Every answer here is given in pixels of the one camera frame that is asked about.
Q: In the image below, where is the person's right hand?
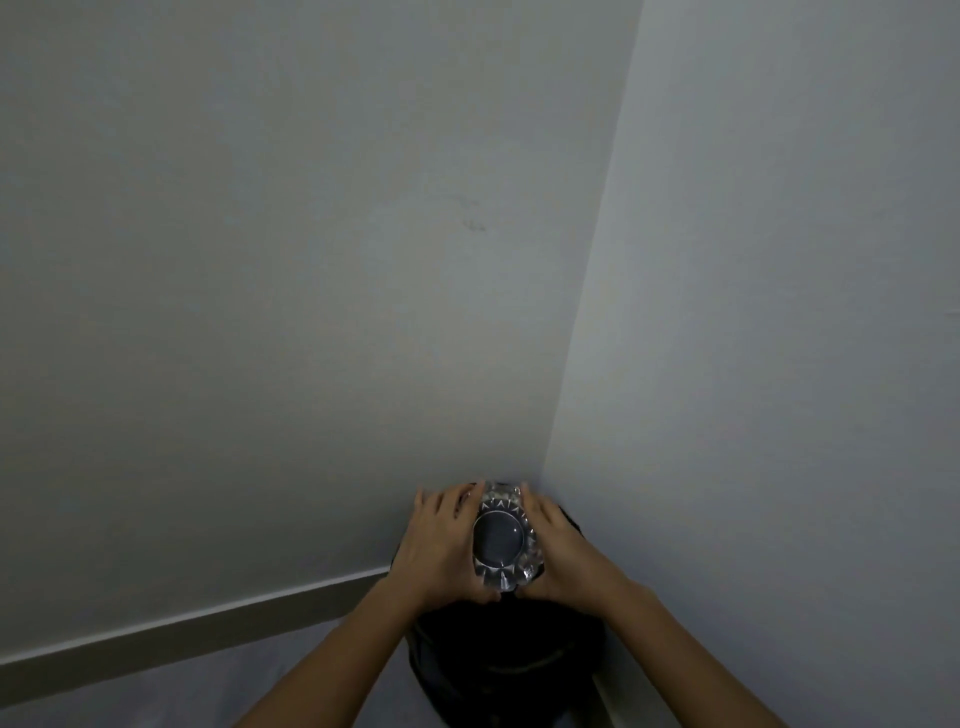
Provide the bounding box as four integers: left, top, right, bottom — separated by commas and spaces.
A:
513, 482, 631, 620

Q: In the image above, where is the person's left hand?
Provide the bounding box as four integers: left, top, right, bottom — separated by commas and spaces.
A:
389, 481, 502, 613

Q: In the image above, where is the clear glass ashtray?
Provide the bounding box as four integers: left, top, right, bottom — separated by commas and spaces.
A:
466, 481, 547, 594

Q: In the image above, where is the black trash bin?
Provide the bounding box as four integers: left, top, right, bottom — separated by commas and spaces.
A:
389, 479, 609, 728

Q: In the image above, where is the person's left forearm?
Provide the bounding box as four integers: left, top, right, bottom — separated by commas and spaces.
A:
233, 573, 429, 728

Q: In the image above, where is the person's right forearm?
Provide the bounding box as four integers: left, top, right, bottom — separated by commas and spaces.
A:
598, 578, 789, 728

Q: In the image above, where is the grey baseboard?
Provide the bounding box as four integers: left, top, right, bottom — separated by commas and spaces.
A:
0, 566, 639, 728

